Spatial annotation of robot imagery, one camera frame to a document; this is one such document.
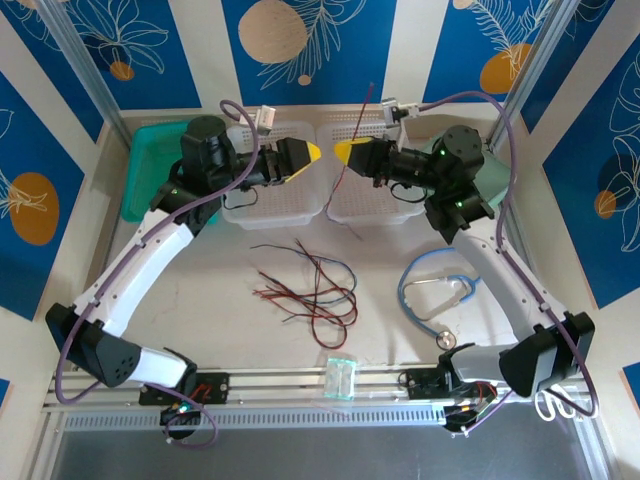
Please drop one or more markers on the light green zipper pouch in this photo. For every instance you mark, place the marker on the light green zipper pouch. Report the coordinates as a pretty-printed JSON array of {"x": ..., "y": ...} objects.
[{"x": 497, "y": 180}]

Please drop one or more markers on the aluminium frame post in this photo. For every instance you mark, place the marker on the aluminium frame post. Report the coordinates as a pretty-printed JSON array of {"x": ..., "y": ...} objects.
[
  {"x": 537, "y": 60},
  {"x": 80, "y": 55}
]

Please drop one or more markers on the aluminium extrusion rail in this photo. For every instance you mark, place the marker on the aluminium extrusion rail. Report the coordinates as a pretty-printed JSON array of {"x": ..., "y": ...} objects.
[{"x": 280, "y": 385}]

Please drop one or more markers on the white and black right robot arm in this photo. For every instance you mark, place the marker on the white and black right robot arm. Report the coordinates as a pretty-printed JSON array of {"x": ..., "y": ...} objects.
[{"x": 500, "y": 280}]

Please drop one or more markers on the white perforated plastic basket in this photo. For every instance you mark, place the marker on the white perforated plastic basket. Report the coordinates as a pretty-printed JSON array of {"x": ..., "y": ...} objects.
[
  {"x": 360, "y": 200},
  {"x": 280, "y": 205}
]

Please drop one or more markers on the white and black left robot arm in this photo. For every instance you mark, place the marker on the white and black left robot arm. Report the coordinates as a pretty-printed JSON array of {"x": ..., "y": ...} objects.
[{"x": 145, "y": 270}]

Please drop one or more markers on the blue stethoscope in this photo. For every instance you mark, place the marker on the blue stethoscope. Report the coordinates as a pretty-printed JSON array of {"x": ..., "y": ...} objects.
[{"x": 446, "y": 340}]

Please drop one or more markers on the clear plastic box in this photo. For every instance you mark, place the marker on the clear plastic box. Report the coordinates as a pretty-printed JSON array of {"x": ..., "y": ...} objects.
[{"x": 340, "y": 377}]

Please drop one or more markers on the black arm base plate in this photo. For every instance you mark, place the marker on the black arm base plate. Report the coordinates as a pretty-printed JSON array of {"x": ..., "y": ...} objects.
[
  {"x": 215, "y": 387},
  {"x": 420, "y": 385}
]

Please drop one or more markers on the green perforated plastic basket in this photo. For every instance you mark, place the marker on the green perforated plastic basket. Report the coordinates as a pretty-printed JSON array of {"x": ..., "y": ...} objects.
[{"x": 145, "y": 165}]

